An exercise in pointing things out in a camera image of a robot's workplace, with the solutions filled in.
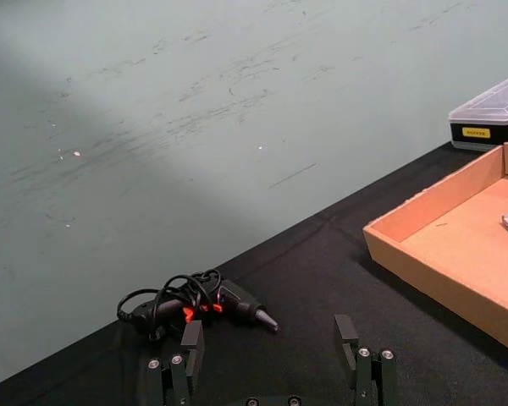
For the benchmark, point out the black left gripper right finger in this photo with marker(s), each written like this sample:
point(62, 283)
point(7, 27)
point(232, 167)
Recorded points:
point(364, 368)

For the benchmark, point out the plain pale wall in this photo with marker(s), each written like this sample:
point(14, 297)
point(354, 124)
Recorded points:
point(186, 118)

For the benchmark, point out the shallow brown cardboard tray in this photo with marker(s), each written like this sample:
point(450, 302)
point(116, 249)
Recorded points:
point(457, 237)

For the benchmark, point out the clear plastic case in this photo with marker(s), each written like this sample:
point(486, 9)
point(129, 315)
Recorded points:
point(489, 114)

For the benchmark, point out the black table cloth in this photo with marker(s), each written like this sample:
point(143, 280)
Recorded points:
point(305, 304)

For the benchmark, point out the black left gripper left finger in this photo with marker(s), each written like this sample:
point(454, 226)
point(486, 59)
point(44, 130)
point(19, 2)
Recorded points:
point(192, 347)

